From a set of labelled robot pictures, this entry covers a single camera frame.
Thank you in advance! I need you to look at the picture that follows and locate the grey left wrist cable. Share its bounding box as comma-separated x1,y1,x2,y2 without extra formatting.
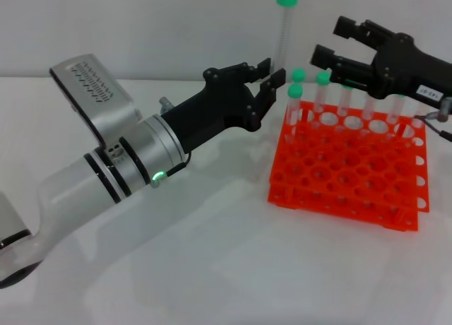
150,150,194,189

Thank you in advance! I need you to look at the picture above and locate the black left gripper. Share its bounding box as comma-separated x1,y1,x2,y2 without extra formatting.
160,58,286,153

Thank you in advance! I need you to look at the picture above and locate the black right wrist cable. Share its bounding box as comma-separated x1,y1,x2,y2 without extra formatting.
412,98,452,144

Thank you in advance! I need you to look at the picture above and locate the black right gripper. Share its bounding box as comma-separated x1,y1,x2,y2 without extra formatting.
309,16,452,104

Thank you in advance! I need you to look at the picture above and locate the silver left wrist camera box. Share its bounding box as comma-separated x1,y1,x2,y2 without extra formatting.
49,54,142,146

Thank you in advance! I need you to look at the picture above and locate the orange test tube rack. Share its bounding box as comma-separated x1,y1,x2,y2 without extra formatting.
266,100,432,232

